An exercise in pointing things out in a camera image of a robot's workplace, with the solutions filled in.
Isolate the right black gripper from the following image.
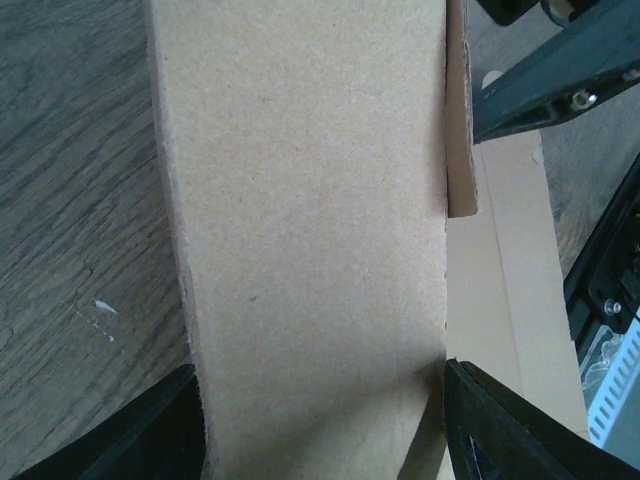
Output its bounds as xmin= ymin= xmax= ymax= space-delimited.
xmin=473 ymin=0 xmax=639 ymax=143

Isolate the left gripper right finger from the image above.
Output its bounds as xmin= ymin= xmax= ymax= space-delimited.
xmin=444 ymin=359 xmax=639 ymax=479

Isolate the brown cardboard box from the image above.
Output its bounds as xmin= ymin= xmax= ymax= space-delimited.
xmin=146 ymin=1 xmax=588 ymax=479

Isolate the light blue slotted cable duct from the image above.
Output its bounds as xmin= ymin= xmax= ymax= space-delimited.
xmin=585 ymin=321 xmax=639 ymax=448

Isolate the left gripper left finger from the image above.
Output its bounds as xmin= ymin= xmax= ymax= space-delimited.
xmin=15 ymin=364 xmax=206 ymax=480

